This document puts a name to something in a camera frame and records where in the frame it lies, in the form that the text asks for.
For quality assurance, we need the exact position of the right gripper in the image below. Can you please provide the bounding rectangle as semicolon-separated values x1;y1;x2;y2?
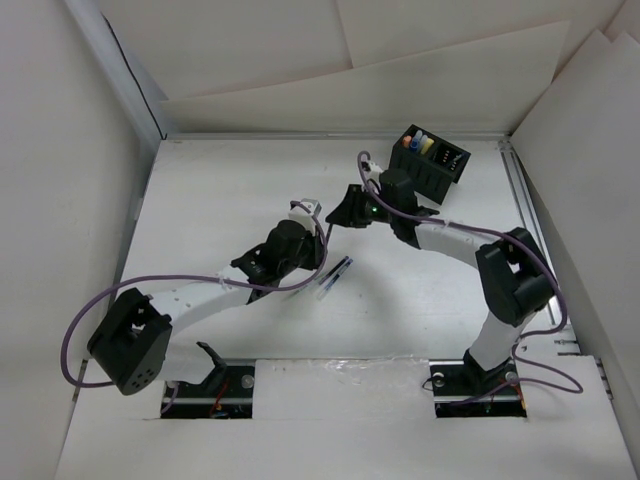
325;184;397;229

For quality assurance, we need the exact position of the dark cap gel pen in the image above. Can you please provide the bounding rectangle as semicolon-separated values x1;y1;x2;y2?
317;255;350;285

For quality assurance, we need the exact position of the yellow cap highlighter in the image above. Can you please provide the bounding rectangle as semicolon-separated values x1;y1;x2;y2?
420;138;434;155

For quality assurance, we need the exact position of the green gel pen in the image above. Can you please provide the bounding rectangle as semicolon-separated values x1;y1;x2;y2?
287;284;310;300

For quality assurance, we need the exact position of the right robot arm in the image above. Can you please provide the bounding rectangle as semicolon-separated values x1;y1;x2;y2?
326;169;554;394

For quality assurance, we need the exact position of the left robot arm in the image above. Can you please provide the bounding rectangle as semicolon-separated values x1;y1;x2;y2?
88;219;326;397

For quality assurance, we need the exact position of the blue cap gel pen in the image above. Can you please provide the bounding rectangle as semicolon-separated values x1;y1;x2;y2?
316;258;353;300

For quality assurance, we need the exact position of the black slotted organizer box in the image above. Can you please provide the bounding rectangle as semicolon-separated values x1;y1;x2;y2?
389;124;471;205

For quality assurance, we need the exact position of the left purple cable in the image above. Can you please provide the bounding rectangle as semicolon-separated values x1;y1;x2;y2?
60;199;331;416

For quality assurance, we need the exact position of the purple cable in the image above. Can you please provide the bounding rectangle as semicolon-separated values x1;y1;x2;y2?
60;199;331;416
356;151;585;405

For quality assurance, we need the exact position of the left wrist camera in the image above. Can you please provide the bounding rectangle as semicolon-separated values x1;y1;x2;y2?
288;198;321;224

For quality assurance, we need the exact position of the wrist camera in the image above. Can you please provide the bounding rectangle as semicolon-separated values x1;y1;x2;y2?
288;198;321;224
360;160;384;181

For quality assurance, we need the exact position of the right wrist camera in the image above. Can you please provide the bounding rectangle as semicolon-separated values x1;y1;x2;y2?
360;160;384;181

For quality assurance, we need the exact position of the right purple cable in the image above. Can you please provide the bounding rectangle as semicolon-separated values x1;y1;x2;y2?
356;151;585;405

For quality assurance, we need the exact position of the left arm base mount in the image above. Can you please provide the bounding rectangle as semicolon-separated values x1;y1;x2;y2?
160;341;256;420

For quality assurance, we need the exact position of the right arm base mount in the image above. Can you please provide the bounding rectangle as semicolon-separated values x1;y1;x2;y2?
422;353;527;419

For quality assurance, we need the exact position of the aluminium rail right side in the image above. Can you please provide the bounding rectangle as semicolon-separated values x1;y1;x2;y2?
498;141;614;401

